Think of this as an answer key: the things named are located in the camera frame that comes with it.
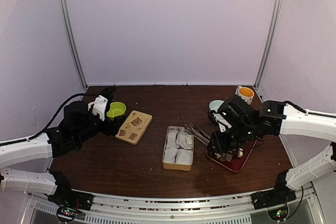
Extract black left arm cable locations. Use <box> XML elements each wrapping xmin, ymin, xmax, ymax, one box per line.
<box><xmin>0</xmin><ymin>86</ymin><xmax>117</xmax><ymax>146</ymax></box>

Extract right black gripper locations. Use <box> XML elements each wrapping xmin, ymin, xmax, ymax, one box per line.
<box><xmin>207</xmin><ymin>122</ymin><xmax>256</xmax><ymax>154</ymax></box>

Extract tan tin box with paper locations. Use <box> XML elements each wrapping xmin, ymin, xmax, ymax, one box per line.
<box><xmin>162</xmin><ymin>126</ymin><xmax>194</xmax><ymax>172</ymax></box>

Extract metal tongs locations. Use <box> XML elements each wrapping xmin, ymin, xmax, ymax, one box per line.
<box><xmin>184</xmin><ymin>121</ymin><xmax>210</xmax><ymax>145</ymax></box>

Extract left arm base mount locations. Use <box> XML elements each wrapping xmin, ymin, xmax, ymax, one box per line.
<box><xmin>47</xmin><ymin>187</ymin><xmax>93</xmax><ymax>210</ymax></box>

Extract pale green ceramic bowl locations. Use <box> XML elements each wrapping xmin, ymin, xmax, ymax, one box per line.
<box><xmin>208</xmin><ymin>100</ymin><xmax>224</xmax><ymax>113</ymax></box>

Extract left aluminium frame post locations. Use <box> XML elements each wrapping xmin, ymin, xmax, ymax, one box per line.
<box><xmin>59</xmin><ymin>0</ymin><xmax>88</xmax><ymax>89</ymax></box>

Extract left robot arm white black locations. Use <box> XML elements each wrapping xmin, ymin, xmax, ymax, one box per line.
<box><xmin>1</xmin><ymin>97</ymin><xmax>125</xmax><ymax>208</ymax></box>

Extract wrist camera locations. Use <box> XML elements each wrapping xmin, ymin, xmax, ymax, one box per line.
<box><xmin>88</xmin><ymin>87</ymin><xmax>116</xmax><ymax>121</ymax></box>
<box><xmin>208</xmin><ymin>110</ymin><xmax>232</xmax><ymax>132</ymax></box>

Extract red rectangular tray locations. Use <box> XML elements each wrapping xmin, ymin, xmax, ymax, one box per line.
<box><xmin>206</xmin><ymin>140</ymin><xmax>257</xmax><ymax>173</ymax></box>

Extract patterned mug yellow inside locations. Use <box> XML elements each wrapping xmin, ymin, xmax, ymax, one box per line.
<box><xmin>235</xmin><ymin>86</ymin><xmax>255</xmax><ymax>105</ymax></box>

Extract aluminium frame post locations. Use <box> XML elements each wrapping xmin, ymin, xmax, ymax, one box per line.
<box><xmin>254</xmin><ymin>0</ymin><xmax>283</xmax><ymax>89</ymax></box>
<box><xmin>59</xmin><ymin>0</ymin><xmax>88</xmax><ymax>89</ymax></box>

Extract tan bear tin lid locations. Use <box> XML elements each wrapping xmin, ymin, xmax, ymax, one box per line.
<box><xmin>115</xmin><ymin>110</ymin><xmax>153</xmax><ymax>145</ymax></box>

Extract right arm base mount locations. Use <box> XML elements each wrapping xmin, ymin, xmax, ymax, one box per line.
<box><xmin>251</xmin><ymin>189</ymin><xmax>297</xmax><ymax>210</ymax></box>

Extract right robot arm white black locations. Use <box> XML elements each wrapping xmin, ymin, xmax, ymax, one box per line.
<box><xmin>207</xmin><ymin>95</ymin><xmax>335</xmax><ymax>204</ymax></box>

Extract lime green plastic bowl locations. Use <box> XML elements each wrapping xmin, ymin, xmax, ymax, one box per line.
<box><xmin>106</xmin><ymin>102</ymin><xmax>127</xmax><ymax>119</ymax></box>

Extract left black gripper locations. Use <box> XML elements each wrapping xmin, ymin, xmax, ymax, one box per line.
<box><xmin>75</xmin><ymin>106</ymin><xmax>125</xmax><ymax>144</ymax></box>

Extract right aluminium frame post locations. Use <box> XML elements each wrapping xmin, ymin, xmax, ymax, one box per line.
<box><xmin>254</xmin><ymin>0</ymin><xmax>283</xmax><ymax>89</ymax></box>

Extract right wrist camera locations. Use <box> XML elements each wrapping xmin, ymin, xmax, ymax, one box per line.
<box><xmin>208</xmin><ymin>110</ymin><xmax>232</xmax><ymax>132</ymax></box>

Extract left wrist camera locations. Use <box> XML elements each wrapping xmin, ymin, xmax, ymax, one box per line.
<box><xmin>88</xmin><ymin>87</ymin><xmax>116</xmax><ymax>121</ymax></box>

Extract front aluminium rail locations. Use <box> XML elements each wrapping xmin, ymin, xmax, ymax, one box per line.
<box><xmin>26</xmin><ymin>179</ymin><xmax>323</xmax><ymax>224</ymax></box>

